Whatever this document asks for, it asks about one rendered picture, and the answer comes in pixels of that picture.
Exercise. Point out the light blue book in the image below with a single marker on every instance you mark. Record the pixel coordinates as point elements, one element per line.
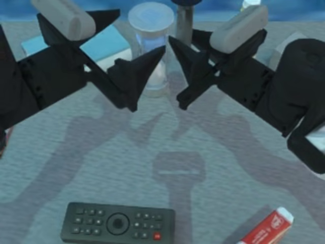
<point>111,40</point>

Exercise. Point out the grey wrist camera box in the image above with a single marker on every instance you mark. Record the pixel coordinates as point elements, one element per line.
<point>236,30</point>
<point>68,15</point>

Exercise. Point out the black remote control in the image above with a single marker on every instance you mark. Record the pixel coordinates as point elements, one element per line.
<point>116,223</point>

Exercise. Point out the white bottle with green label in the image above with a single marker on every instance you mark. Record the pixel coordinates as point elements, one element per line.
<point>250,4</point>

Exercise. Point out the grey metal post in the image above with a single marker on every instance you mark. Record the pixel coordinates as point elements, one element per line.
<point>184,20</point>

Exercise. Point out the clear plastic hourglass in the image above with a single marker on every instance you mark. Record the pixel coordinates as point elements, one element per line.
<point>152,23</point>

